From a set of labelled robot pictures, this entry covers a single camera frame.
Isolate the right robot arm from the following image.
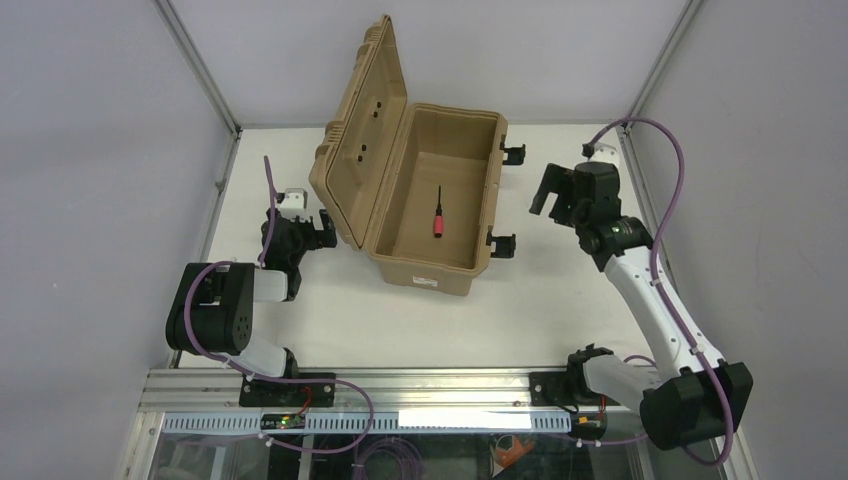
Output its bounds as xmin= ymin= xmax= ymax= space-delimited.
xmin=529 ymin=160 xmax=753 ymax=450

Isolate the tan plastic tool bin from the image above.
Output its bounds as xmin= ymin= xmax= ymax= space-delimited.
xmin=309 ymin=16 xmax=526 ymax=296

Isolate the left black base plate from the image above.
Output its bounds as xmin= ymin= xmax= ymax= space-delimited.
xmin=238 ymin=372 xmax=336 ymax=408

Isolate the white slotted cable duct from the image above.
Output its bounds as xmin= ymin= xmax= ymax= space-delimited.
xmin=163 ymin=408 xmax=571 ymax=436

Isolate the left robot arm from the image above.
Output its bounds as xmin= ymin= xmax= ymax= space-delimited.
xmin=165 ymin=209 xmax=337 ymax=379

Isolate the red handled screwdriver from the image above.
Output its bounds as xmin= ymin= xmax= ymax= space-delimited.
xmin=433 ymin=186 xmax=444 ymax=238

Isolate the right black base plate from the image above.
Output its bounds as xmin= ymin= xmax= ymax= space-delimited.
xmin=528 ymin=370 xmax=601 ymax=408

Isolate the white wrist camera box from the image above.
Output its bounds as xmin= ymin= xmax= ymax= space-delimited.
xmin=276 ymin=188 xmax=308 ymax=219

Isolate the aluminium frame rail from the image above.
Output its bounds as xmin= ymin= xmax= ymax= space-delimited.
xmin=138 ymin=367 xmax=546 ymax=413

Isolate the orange object below table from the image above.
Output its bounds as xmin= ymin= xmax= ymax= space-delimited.
xmin=492 ymin=434 xmax=535 ymax=469

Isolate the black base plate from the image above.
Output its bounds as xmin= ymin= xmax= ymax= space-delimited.
xmin=528 ymin=370 xmax=601 ymax=408
xmin=238 ymin=372 xmax=336 ymax=408

